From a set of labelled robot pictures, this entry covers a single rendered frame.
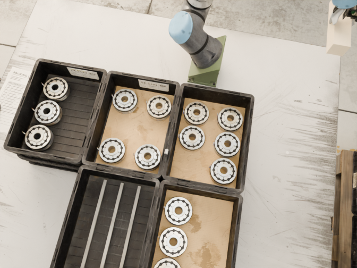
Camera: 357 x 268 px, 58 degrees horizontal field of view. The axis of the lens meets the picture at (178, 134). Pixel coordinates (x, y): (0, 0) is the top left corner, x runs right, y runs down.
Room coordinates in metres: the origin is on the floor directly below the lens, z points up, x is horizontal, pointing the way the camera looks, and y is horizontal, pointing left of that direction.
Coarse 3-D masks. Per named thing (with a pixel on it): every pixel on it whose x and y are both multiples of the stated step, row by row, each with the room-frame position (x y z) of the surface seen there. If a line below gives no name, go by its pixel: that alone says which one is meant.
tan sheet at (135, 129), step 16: (144, 96) 0.61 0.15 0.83; (112, 112) 0.53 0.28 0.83; (144, 112) 0.53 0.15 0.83; (112, 128) 0.46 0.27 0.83; (128, 128) 0.46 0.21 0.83; (144, 128) 0.46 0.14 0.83; (160, 128) 0.46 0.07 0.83; (128, 144) 0.39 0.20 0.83; (144, 144) 0.39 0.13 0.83; (160, 144) 0.40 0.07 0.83; (96, 160) 0.32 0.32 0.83; (128, 160) 0.32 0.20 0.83
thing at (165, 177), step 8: (200, 88) 0.60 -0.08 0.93; (208, 88) 0.60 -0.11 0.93; (216, 88) 0.61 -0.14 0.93; (248, 96) 0.58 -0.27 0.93; (176, 104) 0.53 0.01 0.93; (176, 112) 0.50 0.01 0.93; (176, 120) 0.46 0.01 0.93; (248, 120) 0.48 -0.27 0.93; (248, 128) 0.44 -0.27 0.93; (248, 136) 0.41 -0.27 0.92; (168, 144) 0.37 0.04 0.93; (248, 144) 0.38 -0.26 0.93; (168, 152) 0.34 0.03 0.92; (248, 152) 0.35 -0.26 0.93; (168, 160) 0.30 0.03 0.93; (168, 176) 0.24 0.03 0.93; (192, 184) 0.22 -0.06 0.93; (200, 184) 0.22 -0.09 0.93; (208, 184) 0.22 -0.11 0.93; (240, 192) 0.20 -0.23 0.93
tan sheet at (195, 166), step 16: (240, 112) 0.55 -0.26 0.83; (208, 128) 0.47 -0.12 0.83; (240, 128) 0.48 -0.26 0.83; (176, 144) 0.40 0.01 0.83; (208, 144) 0.40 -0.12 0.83; (224, 144) 0.41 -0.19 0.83; (240, 144) 0.41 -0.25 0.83; (176, 160) 0.33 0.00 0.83; (192, 160) 0.33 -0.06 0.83; (208, 160) 0.34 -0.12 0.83; (176, 176) 0.27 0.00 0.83; (192, 176) 0.27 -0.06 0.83; (208, 176) 0.27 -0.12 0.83
